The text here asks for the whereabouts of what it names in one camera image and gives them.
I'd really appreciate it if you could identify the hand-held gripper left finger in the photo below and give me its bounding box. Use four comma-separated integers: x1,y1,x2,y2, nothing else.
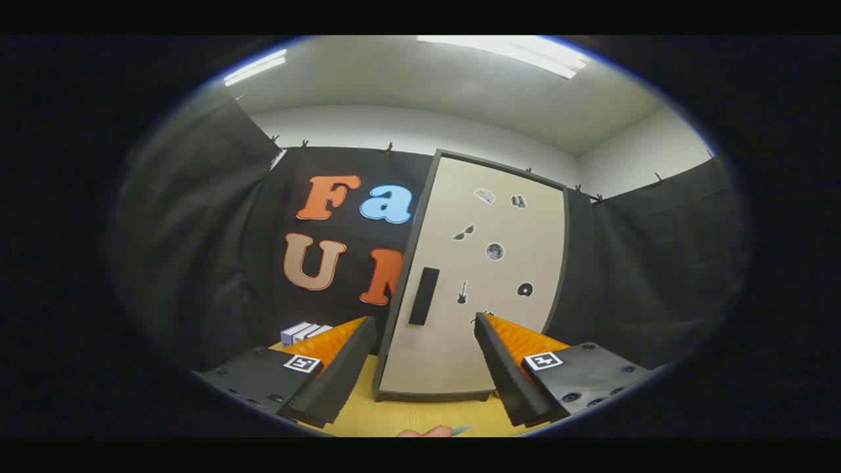
197,316,378,429

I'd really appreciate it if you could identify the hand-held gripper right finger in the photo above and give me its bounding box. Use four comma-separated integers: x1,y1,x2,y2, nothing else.
474,312,652,428

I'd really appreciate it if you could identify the black backdrop cloth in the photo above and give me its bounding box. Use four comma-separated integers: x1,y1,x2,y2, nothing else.
108,89,750,378

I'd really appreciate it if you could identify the row of black clips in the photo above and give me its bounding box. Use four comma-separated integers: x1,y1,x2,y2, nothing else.
269,135,717,203

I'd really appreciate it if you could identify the short ceiling light strip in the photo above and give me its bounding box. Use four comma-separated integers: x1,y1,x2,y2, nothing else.
223,49,288,87

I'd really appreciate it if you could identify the long ceiling light panel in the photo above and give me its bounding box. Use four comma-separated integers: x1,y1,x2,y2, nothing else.
417,36,587,80

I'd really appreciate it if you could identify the black rectangular door handle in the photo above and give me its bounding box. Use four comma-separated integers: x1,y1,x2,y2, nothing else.
409,267,440,327

